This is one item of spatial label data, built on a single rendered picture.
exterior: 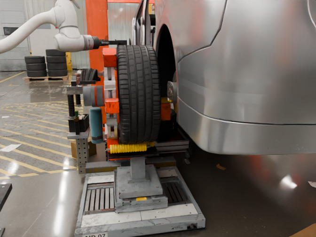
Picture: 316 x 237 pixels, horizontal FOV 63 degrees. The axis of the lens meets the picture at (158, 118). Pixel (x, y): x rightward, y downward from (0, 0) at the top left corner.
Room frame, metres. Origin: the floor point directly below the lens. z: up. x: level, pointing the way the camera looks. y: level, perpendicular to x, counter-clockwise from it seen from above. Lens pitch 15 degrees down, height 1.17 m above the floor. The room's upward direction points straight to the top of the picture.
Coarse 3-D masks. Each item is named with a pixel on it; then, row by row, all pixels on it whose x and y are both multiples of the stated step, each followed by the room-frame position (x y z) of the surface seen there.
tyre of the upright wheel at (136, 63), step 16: (128, 48) 1.64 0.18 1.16; (144, 48) 1.66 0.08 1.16; (128, 64) 1.52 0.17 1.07; (144, 64) 1.53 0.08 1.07; (128, 80) 1.47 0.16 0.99; (144, 80) 1.48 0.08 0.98; (128, 96) 1.43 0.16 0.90; (144, 96) 1.46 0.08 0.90; (160, 96) 1.47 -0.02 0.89; (128, 112) 1.43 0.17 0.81; (144, 112) 1.46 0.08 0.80; (160, 112) 1.48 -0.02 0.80; (128, 128) 1.46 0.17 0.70; (144, 128) 1.49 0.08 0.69
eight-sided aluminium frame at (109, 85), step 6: (114, 72) 1.54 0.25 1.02; (114, 78) 1.51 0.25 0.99; (108, 84) 1.47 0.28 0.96; (114, 84) 1.48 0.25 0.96; (108, 90) 1.48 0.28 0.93; (114, 90) 1.48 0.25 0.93; (108, 96) 1.47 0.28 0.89; (114, 96) 1.48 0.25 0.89; (108, 114) 1.47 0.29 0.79; (114, 114) 1.48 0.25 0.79; (108, 120) 1.47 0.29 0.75; (114, 120) 1.48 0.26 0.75; (108, 126) 1.50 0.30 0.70; (114, 126) 1.51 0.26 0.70; (108, 132) 1.55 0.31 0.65; (114, 132) 1.56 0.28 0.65; (108, 138) 1.62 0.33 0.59; (114, 138) 1.63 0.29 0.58
